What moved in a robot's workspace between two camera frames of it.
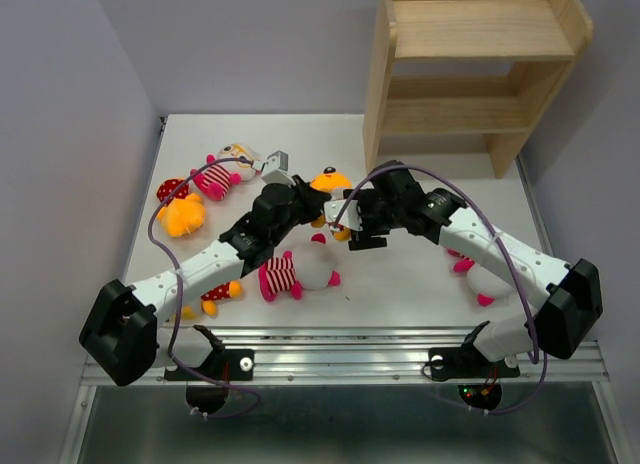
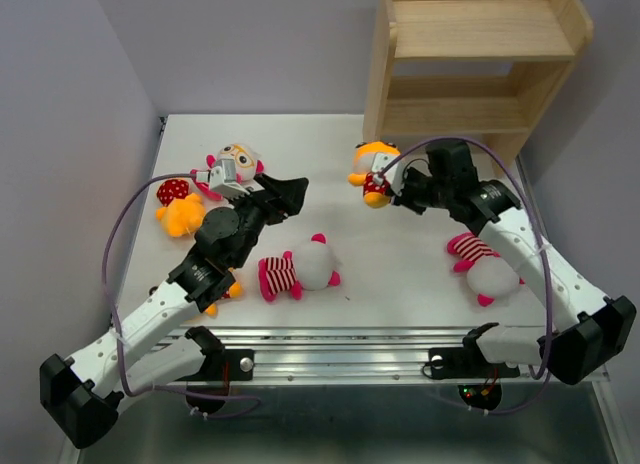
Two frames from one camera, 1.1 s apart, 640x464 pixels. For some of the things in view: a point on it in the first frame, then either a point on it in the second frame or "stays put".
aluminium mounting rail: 381,353 stays put
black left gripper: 312,199 -> 272,202
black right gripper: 363,239 -> 402,199
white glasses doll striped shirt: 215,180 stays put
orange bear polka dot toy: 330,182 -> 377,186
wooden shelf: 537,27 stays put
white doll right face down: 486,284 stays put
